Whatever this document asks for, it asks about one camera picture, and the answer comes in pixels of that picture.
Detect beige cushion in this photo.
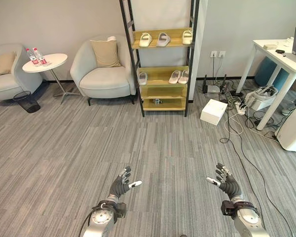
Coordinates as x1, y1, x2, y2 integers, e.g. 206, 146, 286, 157
90, 39, 122, 68
0, 51, 17, 77

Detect white power strip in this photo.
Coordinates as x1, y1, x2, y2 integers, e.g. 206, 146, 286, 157
234, 101, 246, 115

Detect white desk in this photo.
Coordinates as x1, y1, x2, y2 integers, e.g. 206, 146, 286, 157
235, 39, 296, 131

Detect light grey armchair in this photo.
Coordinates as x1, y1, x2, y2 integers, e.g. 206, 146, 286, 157
70, 34, 137, 106
0, 43, 43, 108

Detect cream slide slipper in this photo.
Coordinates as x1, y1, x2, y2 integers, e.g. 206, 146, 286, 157
139, 33, 152, 48
182, 30, 193, 45

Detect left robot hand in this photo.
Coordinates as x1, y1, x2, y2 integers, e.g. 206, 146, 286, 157
109, 165, 143, 199

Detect white appliance housing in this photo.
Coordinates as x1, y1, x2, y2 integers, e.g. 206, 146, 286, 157
274, 100, 296, 152

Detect blue pouf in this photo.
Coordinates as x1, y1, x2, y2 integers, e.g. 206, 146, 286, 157
255, 56, 290, 91

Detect black mesh waste bin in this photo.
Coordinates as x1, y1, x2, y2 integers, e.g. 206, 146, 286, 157
13, 90, 41, 114

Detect black floor cable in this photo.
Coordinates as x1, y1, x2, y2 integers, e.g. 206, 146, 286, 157
219, 123, 296, 237

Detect water bottle red label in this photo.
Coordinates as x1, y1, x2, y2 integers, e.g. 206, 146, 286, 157
32, 47, 47, 66
26, 48, 40, 67

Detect black frame wooden shoe rack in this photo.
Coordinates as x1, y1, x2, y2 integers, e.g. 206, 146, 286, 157
119, 0, 200, 118

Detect white headset device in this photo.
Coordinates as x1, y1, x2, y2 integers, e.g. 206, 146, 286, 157
244, 84, 279, 111

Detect round white side table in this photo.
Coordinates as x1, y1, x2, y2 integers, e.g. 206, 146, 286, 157
22, 53, 82, 105

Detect grey slide slipper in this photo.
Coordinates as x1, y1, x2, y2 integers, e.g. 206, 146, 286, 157
156, 32, 171, 47

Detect grey router with antennas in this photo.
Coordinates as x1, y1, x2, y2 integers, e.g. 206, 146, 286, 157
202, 74, 228, 95

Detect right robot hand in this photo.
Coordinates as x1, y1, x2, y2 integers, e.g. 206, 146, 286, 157
206, 162, 242, 198

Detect white cardboard box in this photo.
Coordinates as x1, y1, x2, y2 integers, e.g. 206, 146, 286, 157
200, 99, 228, 126

